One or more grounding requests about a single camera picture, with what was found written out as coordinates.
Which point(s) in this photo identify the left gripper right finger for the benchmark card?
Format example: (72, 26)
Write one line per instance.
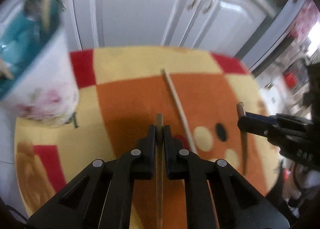
(173, 160)

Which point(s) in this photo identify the wooden handled metal fork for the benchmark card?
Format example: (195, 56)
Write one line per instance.
(243, 135)

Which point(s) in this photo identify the colourful checkered table mat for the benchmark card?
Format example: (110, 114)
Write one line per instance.
(83, 174)

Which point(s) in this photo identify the floral utensil holder teal rim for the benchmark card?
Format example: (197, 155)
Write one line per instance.
(44, 88)

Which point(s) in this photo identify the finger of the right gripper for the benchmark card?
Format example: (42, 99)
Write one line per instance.
(264, 126)

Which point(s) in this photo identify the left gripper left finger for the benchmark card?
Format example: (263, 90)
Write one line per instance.
(145, 161)

